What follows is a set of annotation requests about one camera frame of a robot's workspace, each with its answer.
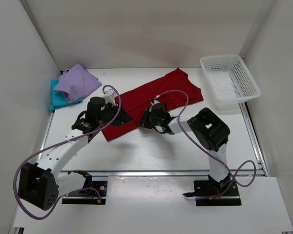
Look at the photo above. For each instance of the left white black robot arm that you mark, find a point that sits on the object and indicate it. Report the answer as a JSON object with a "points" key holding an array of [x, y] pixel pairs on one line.
{"points": [[41, 183]]}

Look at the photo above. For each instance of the aluminium rail front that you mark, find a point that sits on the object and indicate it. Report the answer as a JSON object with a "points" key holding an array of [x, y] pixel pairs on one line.
{"points": [[151, 173]]}

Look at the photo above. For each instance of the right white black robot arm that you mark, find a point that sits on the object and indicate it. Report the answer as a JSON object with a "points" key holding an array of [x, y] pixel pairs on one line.
{"points": [[212, 135]]}

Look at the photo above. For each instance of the white plastic basket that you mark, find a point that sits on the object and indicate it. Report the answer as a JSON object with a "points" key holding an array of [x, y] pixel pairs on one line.
{"points": [[229, 79]]}

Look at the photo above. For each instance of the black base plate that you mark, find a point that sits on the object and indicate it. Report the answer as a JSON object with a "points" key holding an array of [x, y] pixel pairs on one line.
{"points": [[89, 197], [203, 189]]}

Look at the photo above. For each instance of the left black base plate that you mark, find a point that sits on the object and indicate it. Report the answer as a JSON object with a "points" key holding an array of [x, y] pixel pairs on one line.
{"points": [[89, 197]]}

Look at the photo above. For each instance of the teal t shirt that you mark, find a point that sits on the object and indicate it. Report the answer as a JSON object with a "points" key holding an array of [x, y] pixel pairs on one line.
{"points": [[57, 99]]}

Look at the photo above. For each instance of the red t shirt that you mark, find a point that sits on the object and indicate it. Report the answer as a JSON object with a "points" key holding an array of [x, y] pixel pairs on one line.
{"points": [[173, 89]]}

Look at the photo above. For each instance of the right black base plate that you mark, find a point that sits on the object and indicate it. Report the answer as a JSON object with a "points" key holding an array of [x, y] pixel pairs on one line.
{"points": [[203, 189]]}

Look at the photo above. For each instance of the purple t shirt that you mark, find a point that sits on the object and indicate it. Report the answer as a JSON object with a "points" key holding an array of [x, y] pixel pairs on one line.
{"points": [[77, 83]]}

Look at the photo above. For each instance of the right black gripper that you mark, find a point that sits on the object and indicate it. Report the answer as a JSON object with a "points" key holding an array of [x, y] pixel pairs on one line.
{"points": [[145, 122]]}

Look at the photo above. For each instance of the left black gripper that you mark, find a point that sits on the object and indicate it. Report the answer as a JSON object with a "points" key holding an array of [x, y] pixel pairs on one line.
{"points": [[122, 117]]}

